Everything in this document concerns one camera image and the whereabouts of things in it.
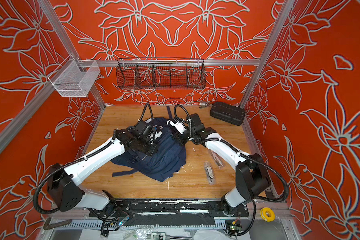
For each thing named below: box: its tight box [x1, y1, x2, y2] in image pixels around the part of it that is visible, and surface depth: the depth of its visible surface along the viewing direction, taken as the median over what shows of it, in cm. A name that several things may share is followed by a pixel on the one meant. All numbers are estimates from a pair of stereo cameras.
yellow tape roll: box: [260, 207, 276, 222], surface depth 72 cm
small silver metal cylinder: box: [199, 101, 208, 107], surface depth 120 cm
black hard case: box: [210, 101, 246, 126], surface depth 109 cm
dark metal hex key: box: [43, 217, 72, 230], surface depth 71 cm
